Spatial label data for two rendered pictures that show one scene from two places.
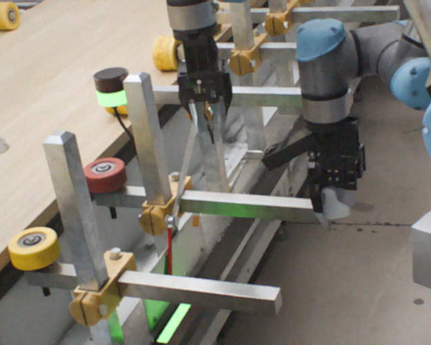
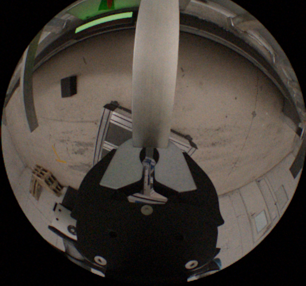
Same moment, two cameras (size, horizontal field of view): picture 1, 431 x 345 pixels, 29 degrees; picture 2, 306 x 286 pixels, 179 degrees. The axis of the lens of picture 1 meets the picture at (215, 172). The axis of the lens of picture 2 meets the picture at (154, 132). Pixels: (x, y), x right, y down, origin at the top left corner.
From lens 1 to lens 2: 1.42 m
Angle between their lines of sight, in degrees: 76
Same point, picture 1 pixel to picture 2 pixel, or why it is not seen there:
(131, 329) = not seen: hidden behind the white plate
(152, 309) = (84, 14)
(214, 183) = (243, 18)
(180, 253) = not seen: outside the picture
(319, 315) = (231, 71)
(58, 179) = not seen: outside the picture
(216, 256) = (186, 18)
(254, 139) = (278, 60)
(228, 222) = (221, 26)
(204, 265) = not seen: hidden behind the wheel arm
